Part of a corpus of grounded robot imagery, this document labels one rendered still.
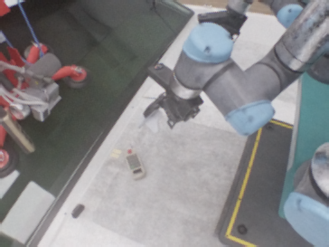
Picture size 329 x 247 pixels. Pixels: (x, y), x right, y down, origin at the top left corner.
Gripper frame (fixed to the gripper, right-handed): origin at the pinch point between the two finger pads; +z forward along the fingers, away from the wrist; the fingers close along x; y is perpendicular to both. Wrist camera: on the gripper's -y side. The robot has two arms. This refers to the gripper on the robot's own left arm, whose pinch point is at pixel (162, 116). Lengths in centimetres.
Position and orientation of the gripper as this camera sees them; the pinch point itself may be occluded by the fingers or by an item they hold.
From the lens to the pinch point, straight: 67.2
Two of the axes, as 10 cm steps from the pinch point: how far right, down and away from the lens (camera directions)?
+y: 4.9, 8.5, -2.2
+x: 8.5, -4.0, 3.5
